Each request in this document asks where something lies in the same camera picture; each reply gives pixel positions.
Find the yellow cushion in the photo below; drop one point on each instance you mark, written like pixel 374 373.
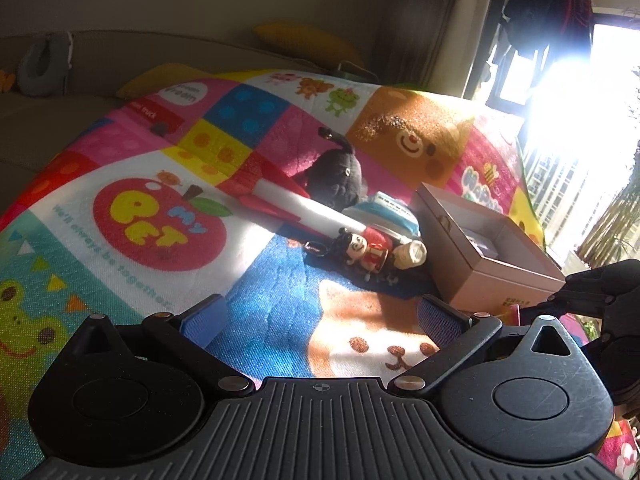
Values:
pixel 310 42

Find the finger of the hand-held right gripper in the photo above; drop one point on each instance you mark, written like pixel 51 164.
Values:
pixel 600 285

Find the beige curtain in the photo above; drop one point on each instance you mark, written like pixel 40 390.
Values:
pixel 435 20

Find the beige sofa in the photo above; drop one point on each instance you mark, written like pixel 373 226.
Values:
pixel 30 125

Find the orange plush toy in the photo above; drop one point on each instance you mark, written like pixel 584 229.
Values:
pixel 5 81

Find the colourful printed blanket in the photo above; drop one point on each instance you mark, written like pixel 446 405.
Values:
pixel 125 260

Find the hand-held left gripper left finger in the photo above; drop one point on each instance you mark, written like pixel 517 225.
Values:
pixel 205 322

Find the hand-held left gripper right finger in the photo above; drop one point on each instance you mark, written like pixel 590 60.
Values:
pixel 442 321

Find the dark hanging jacket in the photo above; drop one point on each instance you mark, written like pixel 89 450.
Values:
pixel 527 0

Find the dark red hanging backpack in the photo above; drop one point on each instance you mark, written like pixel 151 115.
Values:
pixel 570 10

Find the grey neck pillow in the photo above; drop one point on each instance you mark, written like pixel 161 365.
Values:
pixel 31 76

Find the small white object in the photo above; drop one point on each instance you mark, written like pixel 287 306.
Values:
pixel 480 241

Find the black plush toy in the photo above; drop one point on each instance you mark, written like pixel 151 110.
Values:
pixel 335 175

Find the pink cardboard box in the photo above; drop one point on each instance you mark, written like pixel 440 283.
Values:
pixel 450 260

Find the white and red rocket toy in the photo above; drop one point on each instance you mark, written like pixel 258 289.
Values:
pixel 300 207

